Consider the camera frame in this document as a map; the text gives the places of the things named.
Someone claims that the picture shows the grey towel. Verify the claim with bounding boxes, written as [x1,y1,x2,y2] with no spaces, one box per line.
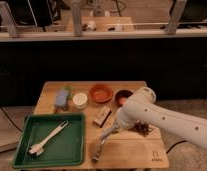
[100,124,119,140]

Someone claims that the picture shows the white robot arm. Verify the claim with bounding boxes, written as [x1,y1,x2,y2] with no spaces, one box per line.
[116,87,207,150]

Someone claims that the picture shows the red orange bowl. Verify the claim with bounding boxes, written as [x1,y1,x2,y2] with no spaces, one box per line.
[89,84,113,103]

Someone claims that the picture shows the dark bowl with egg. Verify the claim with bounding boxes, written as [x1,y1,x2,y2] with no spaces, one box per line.
[115,90,133,107]

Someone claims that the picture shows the small white cup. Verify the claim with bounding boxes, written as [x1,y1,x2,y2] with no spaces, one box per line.
[73,93,88,109]

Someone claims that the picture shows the wooden block with black edge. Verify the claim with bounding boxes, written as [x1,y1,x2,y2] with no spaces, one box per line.
[93,106,111,127]

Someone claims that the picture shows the blue green sponge toy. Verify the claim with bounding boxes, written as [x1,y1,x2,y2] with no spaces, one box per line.
[54,86,72,113]

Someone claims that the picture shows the dark dried berries cluster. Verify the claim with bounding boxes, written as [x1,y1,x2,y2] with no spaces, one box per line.
[131,122,153,136]

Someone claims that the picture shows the wooden cutting board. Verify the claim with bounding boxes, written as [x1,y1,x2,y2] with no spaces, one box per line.
[88,138,170,170]

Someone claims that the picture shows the metal fork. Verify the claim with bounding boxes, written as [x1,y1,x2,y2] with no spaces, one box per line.
[92,139,106,163]

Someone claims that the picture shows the green plastic tray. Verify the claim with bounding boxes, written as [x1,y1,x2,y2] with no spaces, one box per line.
[12,113,85,169]

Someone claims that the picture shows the white plastic tongs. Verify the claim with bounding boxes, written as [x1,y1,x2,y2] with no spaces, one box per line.
[29,121,69,156]

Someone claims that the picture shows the black cable right floor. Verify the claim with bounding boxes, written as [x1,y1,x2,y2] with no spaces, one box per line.
[166,139,188,155]

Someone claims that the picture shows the black cable floor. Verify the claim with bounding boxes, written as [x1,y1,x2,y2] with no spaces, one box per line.
[0,106,24,133]
[166,139,188,155]

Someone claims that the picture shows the black cable left floor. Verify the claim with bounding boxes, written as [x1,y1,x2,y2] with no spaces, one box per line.
[0,106,24,133]

